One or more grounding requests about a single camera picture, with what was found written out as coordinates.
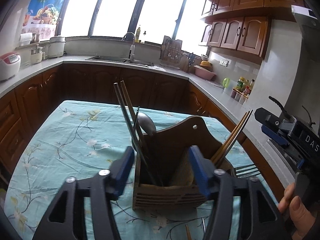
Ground wooden knife block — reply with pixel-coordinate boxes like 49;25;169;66
180;52;197;73

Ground metal spoon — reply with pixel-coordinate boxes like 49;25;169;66
136;112;157;140

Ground pink plastic basin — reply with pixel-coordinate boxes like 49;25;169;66
194;65;217;80

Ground grey range hood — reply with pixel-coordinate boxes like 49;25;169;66
291;4;320;63

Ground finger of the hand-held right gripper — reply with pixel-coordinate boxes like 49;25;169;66
261;125;288;146
254;107;292;131

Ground steel kitchen sink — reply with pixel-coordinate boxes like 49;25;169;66
85;55;154;67

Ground metal fork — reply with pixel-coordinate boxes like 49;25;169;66
234;163;261;179

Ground teal floral tablecloth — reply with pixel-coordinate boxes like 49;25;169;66
4;100;279;240

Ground row of condiment bottles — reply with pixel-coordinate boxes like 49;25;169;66
231;76;256;104

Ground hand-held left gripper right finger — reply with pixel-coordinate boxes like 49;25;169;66
189;146;293;240

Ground white and red rice cooker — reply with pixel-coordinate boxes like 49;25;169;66
0;52;22;82

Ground brown wooden upper cabinets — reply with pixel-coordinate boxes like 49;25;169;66
199;0;308;58

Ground fruit and palm wall poster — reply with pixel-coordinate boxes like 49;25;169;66
21;0;70;34

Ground black pan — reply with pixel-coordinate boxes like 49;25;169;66
269;95;317;130

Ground person's right hand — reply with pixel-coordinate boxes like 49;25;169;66
278;182;316;240

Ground chrome sink faucet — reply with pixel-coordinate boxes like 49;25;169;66
122;32;137;61

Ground kitchen window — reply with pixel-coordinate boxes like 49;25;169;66
59;0;208;55

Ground metal dish rack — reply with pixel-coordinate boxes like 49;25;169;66
159;35;183;68

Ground wooden slatted utensil holder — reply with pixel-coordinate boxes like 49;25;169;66
131;115;235;210

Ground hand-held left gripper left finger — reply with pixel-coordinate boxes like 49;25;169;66
32;146;135;240

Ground light wooden chopsticks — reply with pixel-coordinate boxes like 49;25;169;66
216;111;251;165

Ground small white electric pot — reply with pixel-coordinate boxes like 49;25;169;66
30;44;47;65

